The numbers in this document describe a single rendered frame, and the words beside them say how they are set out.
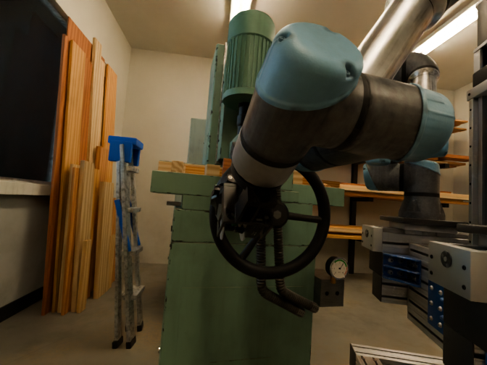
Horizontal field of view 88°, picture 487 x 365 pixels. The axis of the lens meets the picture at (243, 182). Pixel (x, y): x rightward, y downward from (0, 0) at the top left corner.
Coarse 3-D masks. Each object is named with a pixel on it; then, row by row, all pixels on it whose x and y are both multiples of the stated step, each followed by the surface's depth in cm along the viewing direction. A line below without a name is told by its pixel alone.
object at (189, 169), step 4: (188, 168) 85; (192, 168) 86; (196, 168) 86; (200, 168) 86; (204, 168) 87; (188, 172) 85; (192, 172) 86; (196, 172) 86; (200, 172) 86; (220, 172) 88; (220, 176) 88; (304, 180) 96; (324, 180) 98; (328, 180) 99; (304, 184) 96; (308, 184) 96; (328, 184) 98; (332, 184) 99; (336, 184) 99
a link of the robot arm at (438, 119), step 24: (384, 96) 21; (408, 96) 22; (432, 96) 23; (360, 120) 21; (384, 120) 22; (408, 120) 22; (432, 120) 23; (360, 144) 23; (384, 144) 23; (408, 144) 23; (432, 144) 24
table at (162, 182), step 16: (160, 176) 68; (176, 176) 69; (192, 176) 70; (208, 176) 71; (160, 192) 68; (176, 192) 69; (192, 192) 70; (208, 192) 71; (288, 192) 67; (304, 192) 79; (336, 192) 81
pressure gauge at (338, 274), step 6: (330, 258) 75; (336, 258) 73; (342, 258) 73; (330, 264) 72; (336, 264) 73; (348, 264) 74; (330, 270) 72; (336, 270) 73; (342, 270) 73; (348, 270) 74; (330, 276) 75; (336, 276) 73; (342, 276) 73
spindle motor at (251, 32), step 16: (240, 16) 87; (256, 16) 86; (240, 32) 87; (256, 32) 86; (272, 32) 90; (240, 48) 86; (256, 48) 86; (240, 64) 86; (256, 64) 86; (240, 80) 85; (224, 96) 89; (240, 96) 86
